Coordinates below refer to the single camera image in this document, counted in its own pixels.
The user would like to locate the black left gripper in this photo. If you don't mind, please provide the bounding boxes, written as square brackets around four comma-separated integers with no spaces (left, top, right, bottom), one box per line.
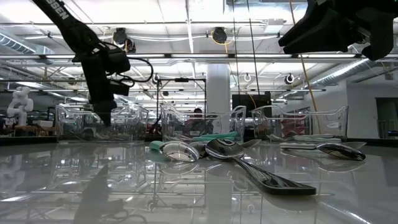
[81,51,130,127]

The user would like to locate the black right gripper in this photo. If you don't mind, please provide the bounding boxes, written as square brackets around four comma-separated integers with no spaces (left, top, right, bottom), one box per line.
[278,0,398,62]

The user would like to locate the clear plastic bin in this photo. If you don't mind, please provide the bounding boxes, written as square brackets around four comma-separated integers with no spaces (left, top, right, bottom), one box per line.
[251,105,349,141]
[55,104,149,141]
[160,104,247,142]

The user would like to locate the white robot statue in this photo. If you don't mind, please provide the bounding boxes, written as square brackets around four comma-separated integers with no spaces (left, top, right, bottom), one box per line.
[6,86,34,128]

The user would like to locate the person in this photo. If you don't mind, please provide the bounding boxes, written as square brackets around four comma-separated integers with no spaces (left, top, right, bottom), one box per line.
[191,108,206,125]

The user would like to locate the red box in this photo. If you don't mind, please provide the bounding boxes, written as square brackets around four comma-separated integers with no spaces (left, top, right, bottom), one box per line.
[281,115,307,136]

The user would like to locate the black monitor screen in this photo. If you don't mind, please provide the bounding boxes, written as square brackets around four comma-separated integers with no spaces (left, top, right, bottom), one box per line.
[231,93,273,119]

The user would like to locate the black spoon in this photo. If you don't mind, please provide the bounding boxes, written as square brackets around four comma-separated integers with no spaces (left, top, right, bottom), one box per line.
[316,142,367,162]
[205,137,317,197]

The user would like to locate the silver ventilation duct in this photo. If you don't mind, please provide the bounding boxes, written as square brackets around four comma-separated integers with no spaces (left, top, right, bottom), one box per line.
[0,32,55,65]
[310,40,398,88]

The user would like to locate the yellow cable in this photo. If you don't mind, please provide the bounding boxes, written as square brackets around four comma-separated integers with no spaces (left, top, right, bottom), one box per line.
[289,0,323,135]

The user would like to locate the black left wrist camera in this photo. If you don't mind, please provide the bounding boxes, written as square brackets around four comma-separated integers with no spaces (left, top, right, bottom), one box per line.
[104,49,132,75]

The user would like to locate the black metal frame stand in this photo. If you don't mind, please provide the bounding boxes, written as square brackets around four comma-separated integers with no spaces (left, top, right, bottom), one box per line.
[155,77,208,138]

